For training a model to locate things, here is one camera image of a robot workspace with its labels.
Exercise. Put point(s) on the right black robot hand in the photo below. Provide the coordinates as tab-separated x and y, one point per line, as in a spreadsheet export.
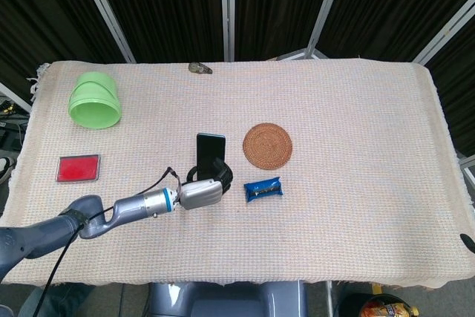
469	243

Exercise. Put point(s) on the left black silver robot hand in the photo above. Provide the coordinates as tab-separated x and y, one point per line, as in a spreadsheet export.
202	192

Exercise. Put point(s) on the black smartphone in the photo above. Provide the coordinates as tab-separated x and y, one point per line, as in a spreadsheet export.
209	153

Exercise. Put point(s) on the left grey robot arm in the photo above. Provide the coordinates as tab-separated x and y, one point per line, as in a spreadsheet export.
92	217

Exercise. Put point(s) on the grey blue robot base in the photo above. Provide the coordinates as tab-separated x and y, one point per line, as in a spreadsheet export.
230	300

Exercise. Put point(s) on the round woven rattan coaster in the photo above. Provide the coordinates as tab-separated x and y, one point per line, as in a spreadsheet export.
267	145

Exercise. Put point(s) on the orange snack bag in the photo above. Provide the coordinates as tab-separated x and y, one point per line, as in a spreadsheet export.
389	309

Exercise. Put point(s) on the blue snack packet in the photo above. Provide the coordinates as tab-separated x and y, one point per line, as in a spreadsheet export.
263	190

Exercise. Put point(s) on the small grey stone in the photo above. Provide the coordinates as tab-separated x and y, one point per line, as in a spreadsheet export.
199	68

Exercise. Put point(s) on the red ink pad box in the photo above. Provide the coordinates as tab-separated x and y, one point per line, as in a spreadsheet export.
78	168

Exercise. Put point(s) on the beige woven tablecloth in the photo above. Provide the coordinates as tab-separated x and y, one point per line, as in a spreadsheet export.
334	220

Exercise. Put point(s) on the green plastic bucket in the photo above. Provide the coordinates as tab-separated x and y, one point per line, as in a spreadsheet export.
94	103

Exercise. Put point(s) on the black folding screen panel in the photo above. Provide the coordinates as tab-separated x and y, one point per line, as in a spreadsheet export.
41	16
274	5
458	83
163	5
389	9

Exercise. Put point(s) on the blue jeans leg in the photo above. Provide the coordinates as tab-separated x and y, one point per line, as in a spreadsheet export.
63	300

